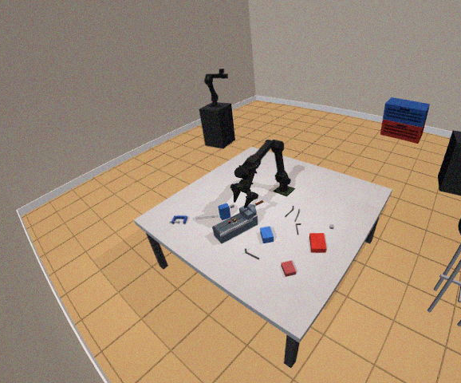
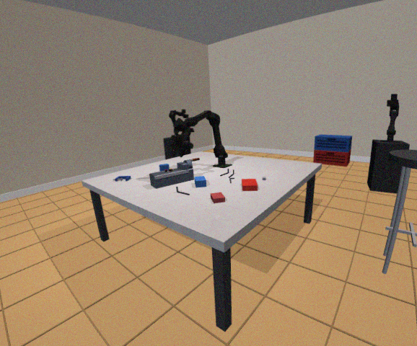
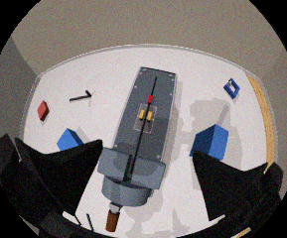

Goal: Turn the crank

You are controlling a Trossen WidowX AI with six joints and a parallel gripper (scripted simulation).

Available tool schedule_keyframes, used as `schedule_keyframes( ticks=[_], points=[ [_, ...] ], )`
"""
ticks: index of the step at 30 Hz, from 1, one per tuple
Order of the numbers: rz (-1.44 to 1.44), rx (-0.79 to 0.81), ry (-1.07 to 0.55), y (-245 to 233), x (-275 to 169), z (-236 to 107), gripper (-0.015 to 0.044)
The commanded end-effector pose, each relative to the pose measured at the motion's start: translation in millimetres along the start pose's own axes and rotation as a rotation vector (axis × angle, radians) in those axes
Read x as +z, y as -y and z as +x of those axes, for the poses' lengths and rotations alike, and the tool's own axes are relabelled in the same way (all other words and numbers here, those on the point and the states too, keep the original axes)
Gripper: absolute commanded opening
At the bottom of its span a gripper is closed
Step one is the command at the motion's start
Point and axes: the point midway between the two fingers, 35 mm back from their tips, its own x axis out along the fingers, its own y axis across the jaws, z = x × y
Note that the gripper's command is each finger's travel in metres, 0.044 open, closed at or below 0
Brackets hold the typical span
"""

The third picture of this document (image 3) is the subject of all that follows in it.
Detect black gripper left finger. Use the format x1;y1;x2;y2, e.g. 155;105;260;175
15;138;103;217

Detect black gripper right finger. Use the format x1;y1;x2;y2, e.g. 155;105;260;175
192;151;267;222

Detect blue rectangular block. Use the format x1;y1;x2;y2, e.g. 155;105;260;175
190;124;227;160

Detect blue cube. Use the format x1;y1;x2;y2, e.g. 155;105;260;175
57;127;83;151

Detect red rectangular block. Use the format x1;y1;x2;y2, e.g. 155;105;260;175
37;100;49;122

